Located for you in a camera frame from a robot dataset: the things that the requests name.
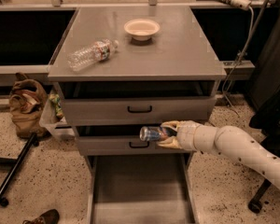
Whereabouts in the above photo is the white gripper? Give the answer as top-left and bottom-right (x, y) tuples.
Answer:
(157, 120), (218, 153)

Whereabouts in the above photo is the blue silver redbull can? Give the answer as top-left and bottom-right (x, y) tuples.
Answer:
(140, 126), (170, 142)

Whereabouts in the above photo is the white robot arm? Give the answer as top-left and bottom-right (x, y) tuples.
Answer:
(159, 120), (280, 189)

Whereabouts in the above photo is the grey drawer cabinet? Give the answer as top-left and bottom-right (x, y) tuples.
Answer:
(49, 6), (226, 224)

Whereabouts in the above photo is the middle grey drawer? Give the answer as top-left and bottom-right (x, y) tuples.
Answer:
(76, 123), (186, 156)

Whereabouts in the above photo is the grey drawer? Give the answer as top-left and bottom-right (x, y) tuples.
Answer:
(56, 81), (217, 126)
(87, 154), (199, 224)
(76, 123), (186, 156)

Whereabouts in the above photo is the bottom grey drawer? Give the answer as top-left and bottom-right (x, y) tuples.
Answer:
(87, 154), (199, 224)

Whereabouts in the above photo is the top grey drawer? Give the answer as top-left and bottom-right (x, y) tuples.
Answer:
(56, 81), (217, 126)

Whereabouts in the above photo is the black office chair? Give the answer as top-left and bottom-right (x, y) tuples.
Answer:
(247, 72), (280, 215)

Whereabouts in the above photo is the white paper bowl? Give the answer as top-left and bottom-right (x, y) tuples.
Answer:
(124, 19), (161, 41)

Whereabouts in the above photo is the clear plastic water bottle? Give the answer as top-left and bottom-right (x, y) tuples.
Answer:
(67, 39), (119, 72)

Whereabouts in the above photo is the clear plastic bin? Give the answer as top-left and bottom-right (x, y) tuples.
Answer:
(38, 94), (76, 141)

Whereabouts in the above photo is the green snack packet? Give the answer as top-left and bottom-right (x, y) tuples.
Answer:
(49, 93), (63, 119)

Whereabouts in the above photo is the black metal stand leg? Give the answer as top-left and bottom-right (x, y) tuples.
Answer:
(0, 133), (39, 207)

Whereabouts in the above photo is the brown shoe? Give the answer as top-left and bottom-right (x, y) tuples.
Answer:
(22, 209), (60, 224)

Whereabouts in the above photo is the brown canvas bag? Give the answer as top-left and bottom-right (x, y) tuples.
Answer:
(8, 72), (49, 139)

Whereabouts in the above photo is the grey hanging cable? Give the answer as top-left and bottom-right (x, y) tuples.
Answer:
(208, 0), (276, 132)

